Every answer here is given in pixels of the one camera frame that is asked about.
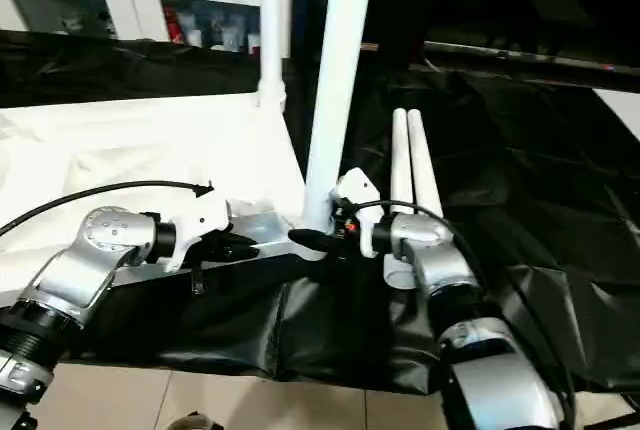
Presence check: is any white plastic table leg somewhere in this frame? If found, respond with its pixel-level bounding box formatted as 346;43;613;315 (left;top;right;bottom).
404;107;446;222
301;0;380;237
256;0;292;110
381;107;417;293

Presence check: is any black mat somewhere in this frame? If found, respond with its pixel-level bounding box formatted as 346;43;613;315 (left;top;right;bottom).
0;28;640;394

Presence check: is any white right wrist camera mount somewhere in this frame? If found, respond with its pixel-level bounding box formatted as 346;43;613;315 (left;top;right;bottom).
328;166;382;260

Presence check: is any white plastic table top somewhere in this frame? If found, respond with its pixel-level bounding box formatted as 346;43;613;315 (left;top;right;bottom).
0;88;335;310

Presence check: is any dark left robot foot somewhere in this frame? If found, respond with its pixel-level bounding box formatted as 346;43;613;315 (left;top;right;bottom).
168;411;222;430

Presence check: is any dark metal rod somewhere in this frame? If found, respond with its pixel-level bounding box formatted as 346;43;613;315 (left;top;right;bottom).
362;38;640;79

